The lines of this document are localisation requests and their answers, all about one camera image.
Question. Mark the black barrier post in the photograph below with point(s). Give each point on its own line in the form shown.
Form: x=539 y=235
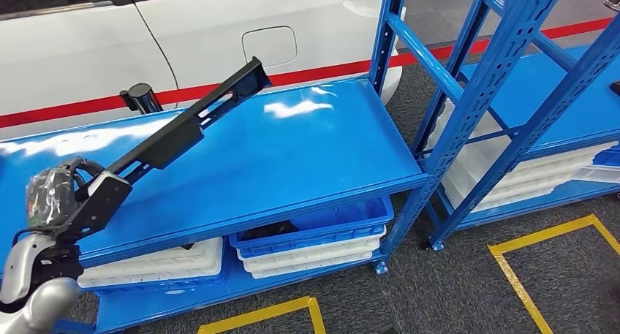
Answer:
x=143 y=100

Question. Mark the long black plastic part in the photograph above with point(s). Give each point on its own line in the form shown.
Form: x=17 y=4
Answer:
x=616 y=87
x=174 y=138

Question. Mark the silver round metal object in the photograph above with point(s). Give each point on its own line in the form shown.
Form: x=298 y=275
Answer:
x=612 y=2

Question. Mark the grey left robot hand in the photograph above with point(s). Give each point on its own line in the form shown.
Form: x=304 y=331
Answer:
x=48 y=201

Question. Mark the white plastic bin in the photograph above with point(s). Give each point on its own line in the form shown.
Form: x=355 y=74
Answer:
x=598 y=174
x=508 y=196
x=169 y=256
x=533 y=179
x=310 y=269
x=310 y=255
x=160 y=276
x=484 y=152

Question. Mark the blue steel shelf rack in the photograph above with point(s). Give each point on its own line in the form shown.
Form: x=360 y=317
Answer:
x=315 y=148
x=547 y=89

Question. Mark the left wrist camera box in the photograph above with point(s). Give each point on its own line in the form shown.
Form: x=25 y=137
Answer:
x=104 y=201

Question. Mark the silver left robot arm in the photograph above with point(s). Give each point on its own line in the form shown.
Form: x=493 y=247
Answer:
x=29 y=269

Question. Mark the white car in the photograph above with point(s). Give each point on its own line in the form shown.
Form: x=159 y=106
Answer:
x=72 y=46

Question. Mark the black parts in bin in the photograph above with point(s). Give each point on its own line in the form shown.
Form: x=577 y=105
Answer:
x=266 y=231

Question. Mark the blue plastic bin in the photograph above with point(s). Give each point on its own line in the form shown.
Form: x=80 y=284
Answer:
x=339 y=218
x=609 y=156

